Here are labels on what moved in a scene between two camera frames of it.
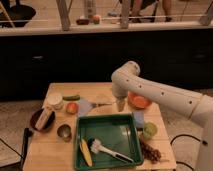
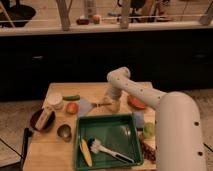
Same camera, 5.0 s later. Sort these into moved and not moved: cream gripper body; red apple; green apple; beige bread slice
Moved: cream gripper body
Not moved: beige bread slice; red apple; green apple
